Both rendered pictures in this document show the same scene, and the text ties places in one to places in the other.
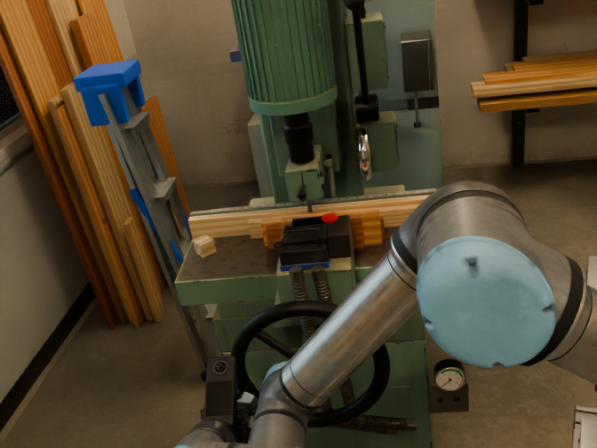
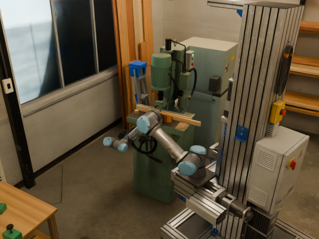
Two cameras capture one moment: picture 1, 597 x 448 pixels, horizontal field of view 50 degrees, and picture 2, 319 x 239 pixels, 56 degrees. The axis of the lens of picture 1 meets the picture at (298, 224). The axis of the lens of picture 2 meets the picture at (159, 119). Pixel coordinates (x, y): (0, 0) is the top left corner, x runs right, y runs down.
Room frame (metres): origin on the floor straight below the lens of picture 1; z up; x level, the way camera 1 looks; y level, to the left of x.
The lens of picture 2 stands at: (-1.27, -0.83, 2.23)
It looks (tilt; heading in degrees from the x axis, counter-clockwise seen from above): 27 degrees down; 18
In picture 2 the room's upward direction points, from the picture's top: 1 degrees clockwise
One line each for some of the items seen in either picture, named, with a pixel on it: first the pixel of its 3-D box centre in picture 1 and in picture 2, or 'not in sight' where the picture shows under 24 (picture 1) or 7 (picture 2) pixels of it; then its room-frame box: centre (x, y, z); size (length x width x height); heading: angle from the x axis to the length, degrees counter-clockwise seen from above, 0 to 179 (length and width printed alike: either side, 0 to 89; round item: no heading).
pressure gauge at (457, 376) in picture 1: (449, 377); not in sight; (0.99, -0.25, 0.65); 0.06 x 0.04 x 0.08; 81
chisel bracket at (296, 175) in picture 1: (306, 175); (161, 103); (1.26, -0.03, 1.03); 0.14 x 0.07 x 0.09; 171
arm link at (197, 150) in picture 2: not in sight; (197, 155); (0.57, -0.54, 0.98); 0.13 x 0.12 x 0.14; 168
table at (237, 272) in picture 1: (322, 268); (156, 124); (1.13, -0.03, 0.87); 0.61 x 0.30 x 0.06; 81
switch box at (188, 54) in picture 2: not in sight; (189, 59); (1.53, -0.22, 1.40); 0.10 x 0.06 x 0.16; 171
